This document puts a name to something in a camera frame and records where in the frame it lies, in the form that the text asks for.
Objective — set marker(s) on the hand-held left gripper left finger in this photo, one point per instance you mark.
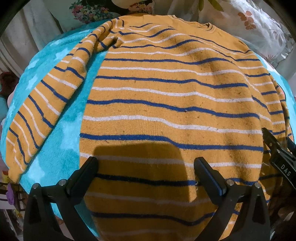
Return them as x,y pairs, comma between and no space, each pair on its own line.
91,168

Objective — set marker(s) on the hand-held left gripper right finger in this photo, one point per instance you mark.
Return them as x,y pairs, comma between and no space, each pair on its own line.
208,176

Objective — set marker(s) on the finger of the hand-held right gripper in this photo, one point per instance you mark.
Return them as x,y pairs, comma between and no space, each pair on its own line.
269,139

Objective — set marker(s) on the orange striped sweater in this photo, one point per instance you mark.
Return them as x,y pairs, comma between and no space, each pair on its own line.
166,92

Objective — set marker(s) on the teal printed blanket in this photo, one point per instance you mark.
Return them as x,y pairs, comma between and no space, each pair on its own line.
67,139

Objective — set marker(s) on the purple cloth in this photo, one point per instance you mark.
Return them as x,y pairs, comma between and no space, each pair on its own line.
10,193

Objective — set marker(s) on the white floral pillow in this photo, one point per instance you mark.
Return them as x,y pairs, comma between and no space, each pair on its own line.
261,27

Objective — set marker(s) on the dark red cloth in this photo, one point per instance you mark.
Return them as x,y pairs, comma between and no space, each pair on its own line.
8,84

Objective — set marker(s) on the beige curtain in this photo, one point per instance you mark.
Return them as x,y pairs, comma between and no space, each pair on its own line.
34,27

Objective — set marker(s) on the colourful floral cloth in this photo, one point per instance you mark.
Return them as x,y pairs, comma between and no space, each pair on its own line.
97,9

